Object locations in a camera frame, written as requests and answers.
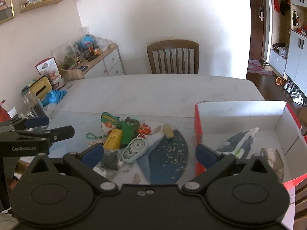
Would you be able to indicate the colourful fabric pouch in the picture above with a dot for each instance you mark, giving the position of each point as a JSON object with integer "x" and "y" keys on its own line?
{"x": 108, "y": 123}

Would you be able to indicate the brown entrance door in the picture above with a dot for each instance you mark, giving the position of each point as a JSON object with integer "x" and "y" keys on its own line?
{"x": 258, "y": 29}

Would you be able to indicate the framed family picture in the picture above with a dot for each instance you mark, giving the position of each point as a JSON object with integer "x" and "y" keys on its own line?
{"x": 6, "y": 11}

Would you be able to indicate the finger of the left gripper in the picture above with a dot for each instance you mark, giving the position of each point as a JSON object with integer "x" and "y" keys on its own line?
{"x": 24, "y": 123}
{"x": 51, "y": 136}

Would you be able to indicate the round patterned table mat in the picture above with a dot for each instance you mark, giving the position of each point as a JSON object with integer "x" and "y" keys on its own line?
{"x": 164, "y": 162}

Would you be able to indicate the white drawer sideboard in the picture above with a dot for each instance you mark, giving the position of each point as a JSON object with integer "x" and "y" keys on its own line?
{"x": 107, "y": 64}

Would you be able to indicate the red kettle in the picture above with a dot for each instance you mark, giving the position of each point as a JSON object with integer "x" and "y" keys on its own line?
{"x": 4, "y": 116}

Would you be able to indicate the blue cloth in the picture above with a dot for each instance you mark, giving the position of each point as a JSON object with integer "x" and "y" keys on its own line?
{"x": 54, "y": 97}

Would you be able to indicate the beige eraser block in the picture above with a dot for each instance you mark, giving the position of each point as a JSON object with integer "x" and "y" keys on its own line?
{"x": 168, "y": 131}

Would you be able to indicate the blue globe toy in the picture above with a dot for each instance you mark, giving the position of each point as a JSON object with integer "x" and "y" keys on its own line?
{"x": 86, "y": 42}

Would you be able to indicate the small yellow box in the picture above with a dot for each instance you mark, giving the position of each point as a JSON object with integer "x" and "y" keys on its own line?
{"x": 114, "y": 139}

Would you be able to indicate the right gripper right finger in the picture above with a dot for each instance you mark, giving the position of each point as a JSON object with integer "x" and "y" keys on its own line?
{"x": 216, "y": 166}

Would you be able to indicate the orange red flower toy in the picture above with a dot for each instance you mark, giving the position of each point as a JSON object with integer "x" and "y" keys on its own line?
{"x": 143, "y": 131}

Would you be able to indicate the red patterned door rug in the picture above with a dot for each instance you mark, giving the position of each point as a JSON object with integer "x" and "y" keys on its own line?
{"x": 255, "y": 67}

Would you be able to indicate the light green correction tape dispenser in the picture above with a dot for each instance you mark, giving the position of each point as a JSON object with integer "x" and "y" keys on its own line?
{"x": 135, "y": 149}

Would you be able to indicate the wooden wall shelf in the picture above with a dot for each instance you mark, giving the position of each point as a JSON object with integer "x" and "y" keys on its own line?
{"x": 26, "y": 6}

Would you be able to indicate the red white snack bag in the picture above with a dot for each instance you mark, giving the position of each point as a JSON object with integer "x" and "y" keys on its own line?
{"x": 48, "y": 67}

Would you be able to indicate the white wall cabinet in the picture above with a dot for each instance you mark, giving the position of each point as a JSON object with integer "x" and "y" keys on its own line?
{"x": 288, "y": 48}

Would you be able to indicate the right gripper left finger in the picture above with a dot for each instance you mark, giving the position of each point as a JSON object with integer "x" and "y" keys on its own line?
{"x": 80, "y": 165}

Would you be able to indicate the far wooden chair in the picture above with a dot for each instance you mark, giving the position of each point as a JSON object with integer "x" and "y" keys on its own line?
{"x": 176, "y": 56}

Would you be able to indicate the clear glass jar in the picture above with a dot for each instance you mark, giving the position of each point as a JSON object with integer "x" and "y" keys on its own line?
{"x": 35, "y": 107}

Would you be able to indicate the green plush toy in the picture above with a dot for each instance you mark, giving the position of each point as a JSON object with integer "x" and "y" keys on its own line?
{"x": 129, "y": 129}

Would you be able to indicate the silver snack packet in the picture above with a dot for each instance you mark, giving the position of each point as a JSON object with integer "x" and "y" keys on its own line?
{"x": 273, "y": 157}

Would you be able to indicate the red and white cardboard box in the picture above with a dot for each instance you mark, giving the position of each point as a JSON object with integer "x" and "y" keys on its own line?
{"x": 245, "y": 128}

